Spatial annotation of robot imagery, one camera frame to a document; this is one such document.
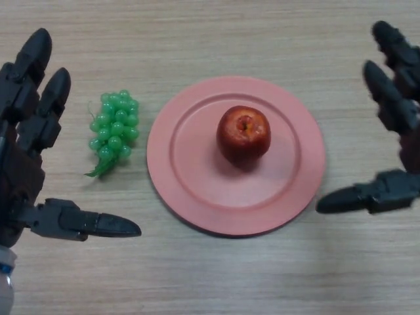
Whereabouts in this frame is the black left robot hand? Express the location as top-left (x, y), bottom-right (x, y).
top-left (0, 28), bottom-right (142, 249)

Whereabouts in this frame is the red apple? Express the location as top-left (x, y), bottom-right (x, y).
top-left (215, 105), bottom-right (272, 164)

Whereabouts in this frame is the pink round plate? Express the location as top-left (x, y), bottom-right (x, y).
top-left (146, 75), bottom-right (327, 239)

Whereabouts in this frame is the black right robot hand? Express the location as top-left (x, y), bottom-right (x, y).
top-left (315, 20), bottom-right (420, 216)

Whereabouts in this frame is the green grape bunch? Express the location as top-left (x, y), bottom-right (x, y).
top-left (84, 89), bottom-right (140, 179)

